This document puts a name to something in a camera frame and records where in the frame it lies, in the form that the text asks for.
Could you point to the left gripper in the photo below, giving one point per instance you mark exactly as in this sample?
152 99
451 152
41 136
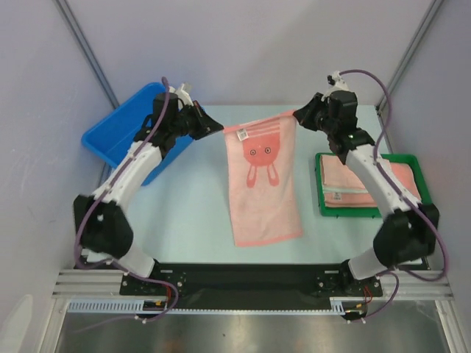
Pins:
205 125

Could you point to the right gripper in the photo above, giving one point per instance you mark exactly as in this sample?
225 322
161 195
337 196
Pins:
313 115

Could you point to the light pink embroidered towel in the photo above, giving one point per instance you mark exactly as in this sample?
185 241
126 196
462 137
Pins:
336 175

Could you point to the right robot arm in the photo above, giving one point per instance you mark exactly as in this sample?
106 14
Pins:
408 231

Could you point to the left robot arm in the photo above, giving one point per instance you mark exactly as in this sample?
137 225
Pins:
100 218

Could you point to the blue plastic bin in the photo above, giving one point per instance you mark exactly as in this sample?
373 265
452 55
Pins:
111 138

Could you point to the green plastic tray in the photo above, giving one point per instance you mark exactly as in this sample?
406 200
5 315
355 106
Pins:
371 212

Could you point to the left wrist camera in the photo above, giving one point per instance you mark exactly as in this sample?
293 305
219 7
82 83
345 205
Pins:
183 93

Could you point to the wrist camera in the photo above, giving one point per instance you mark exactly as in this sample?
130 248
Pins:
183 93
336 83

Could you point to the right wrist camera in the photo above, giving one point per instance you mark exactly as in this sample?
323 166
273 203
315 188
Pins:
336 83

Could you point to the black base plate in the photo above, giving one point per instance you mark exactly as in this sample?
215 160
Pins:
249 288

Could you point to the aluminium frame rail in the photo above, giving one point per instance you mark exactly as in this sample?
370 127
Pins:
84 283

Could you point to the white slotted cable duct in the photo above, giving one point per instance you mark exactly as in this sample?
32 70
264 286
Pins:
117 306

